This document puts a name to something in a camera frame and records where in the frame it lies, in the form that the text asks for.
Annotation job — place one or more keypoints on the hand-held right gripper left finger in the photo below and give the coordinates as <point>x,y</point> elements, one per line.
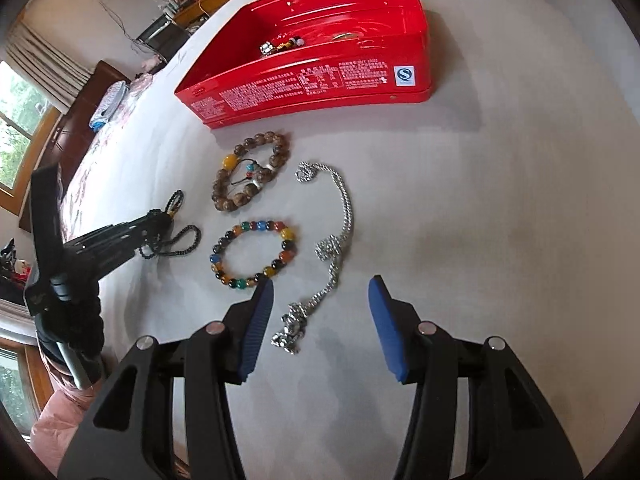
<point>257,330</point>

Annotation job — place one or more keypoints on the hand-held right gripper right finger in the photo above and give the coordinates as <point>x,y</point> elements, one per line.
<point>387,330</point>

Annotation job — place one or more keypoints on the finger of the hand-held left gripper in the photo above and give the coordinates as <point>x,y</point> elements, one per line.
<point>120,240</point>
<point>46,220</point>

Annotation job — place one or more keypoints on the black small bead strand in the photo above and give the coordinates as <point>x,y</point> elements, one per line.
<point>187,245</point>

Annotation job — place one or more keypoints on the red tin box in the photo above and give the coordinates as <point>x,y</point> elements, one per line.
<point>300,82</point>

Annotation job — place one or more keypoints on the person's left forearm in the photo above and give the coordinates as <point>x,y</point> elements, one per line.
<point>62,420</point>

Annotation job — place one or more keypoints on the floral quilt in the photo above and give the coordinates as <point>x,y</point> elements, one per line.
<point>115,150</point>

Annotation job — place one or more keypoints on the window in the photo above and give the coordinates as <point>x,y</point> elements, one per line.
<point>20,125</point>

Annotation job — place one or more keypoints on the dark wooden headboard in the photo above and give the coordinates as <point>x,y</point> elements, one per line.
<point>75,125</point>

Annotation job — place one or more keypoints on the striped folded cloth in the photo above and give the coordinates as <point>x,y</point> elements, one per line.
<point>110,102</point>

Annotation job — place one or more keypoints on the beige curtain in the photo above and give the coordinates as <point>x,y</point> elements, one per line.
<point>50,60</point>

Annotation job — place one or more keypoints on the small pink plush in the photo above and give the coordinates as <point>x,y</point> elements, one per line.
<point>152,62</point>

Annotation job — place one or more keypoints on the black office chair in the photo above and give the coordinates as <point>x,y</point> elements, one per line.
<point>162,35</point>

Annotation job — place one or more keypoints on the wooden desk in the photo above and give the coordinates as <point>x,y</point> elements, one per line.
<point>210,5</point>

